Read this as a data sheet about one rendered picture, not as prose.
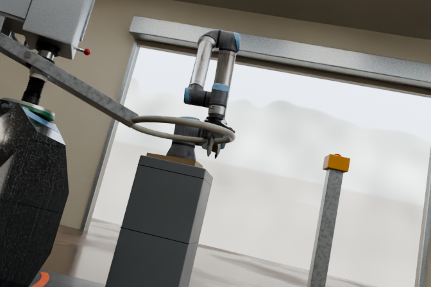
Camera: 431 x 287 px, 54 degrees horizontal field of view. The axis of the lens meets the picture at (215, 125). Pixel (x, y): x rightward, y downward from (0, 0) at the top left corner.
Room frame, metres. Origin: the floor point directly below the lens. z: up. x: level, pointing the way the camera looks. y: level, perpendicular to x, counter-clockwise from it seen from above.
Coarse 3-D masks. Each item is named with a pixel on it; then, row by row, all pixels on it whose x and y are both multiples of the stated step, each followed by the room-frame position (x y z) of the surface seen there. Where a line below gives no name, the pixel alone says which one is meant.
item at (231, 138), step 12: (132, 120) 1.77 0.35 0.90; (144, 120) 1.71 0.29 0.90; (156, 120) 1.67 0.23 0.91; (168, 120) 1.66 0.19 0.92; (180, 120) 1.65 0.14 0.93; (192, 120) 1.66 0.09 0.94; (144, 132) 2.01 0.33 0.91; (156, 132) 2.07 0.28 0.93; (216, 132) 1.72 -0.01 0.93; (228, 132) 1.76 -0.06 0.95
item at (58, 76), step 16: (0, 32) 1.62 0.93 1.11; (0, 48) 1.73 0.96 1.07; (16, 48) 1.64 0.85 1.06; (32, 64) 1.66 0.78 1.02; (48, 64) 1.68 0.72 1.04; (48, 80) 1.79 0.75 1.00; (64, 80) 1.70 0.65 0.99; (80, 80) 1.71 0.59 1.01; (80, 96) 1.78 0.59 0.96; (96, 96) 1.73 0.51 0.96; (112, 112) 1.76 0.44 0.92; (128, 112) 1.77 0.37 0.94
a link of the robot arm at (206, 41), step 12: (204, 36) 2.41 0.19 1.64; (216, 36) 2.44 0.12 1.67; (204, 48) 2.37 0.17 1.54; (204, 60) 2.31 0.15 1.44; (192, 72) 2.27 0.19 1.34; (204, 72) 2.26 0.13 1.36; (192, 84) 2.19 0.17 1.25; (204, 84) 2.24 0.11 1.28; (192, 96) 2.16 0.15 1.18; (204, 96) 2.15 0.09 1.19
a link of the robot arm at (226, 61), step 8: (224, 32) 2.45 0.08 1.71; (232, 32) 2.46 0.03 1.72; (224, 40) 2.44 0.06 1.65; (232, 40) 2.44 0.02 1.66; (224, 48) 2.46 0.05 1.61; (232, 48) 2.46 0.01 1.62; (224, 56) 2.47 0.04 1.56; (232, 56) 2.47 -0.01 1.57; (224, 64) 2.48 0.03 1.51; (232, 64) 2.49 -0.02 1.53; (216, 72) 2.52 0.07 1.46; (224, 72) 2.49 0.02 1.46; (232, 72) 2.52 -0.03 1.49; (216, 80) 2.51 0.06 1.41; (224, 80) 2.50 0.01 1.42; (224, 120) 2.57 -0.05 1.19; (200, 136) 2.56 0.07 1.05; (224, 136) 2.55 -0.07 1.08; (200, 144) 2.60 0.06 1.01; (224, 144) 2.57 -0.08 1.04
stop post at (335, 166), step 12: (336, 156) 2.32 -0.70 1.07; (324, 168) 2.40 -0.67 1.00; (336, 168) 2.32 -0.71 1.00; (348, 168) 2.32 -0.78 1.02; (336, 180) 2.34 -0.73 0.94; (324, 192) 2.38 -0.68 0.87; (336, 192) 2.34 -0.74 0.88; (324, 204) 2.34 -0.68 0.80; (336, 204) 2.34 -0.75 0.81; (324, 216) 2.34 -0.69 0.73; (336, 216) 2.34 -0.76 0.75; (324, 228) 2.34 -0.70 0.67; (324, 240) 2.34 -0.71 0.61; (312, 252) 2.41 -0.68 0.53; (324, 252) 2.34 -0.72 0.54; (312, 264) 2.37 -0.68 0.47; (324, 264) 2.34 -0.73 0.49; (312, 276) 2.34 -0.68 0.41; (324, 276) 2.34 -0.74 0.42
